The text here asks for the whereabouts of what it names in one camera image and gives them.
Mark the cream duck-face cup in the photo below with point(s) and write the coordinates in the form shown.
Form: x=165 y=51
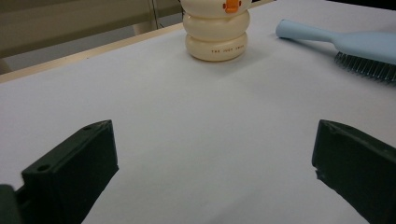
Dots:
x=214 y=37

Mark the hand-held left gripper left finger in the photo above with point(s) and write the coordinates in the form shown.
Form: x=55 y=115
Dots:
x=71 y=174

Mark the beige wooden desk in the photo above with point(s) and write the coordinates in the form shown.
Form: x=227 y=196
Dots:
x=77 y=18

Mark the wooden table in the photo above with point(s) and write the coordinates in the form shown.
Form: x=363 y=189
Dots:
x=93 y=53

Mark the white foam board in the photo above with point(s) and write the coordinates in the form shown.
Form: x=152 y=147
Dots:
x=186 y=109

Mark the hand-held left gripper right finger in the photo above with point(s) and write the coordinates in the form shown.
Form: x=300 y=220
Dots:
x=358 y=168

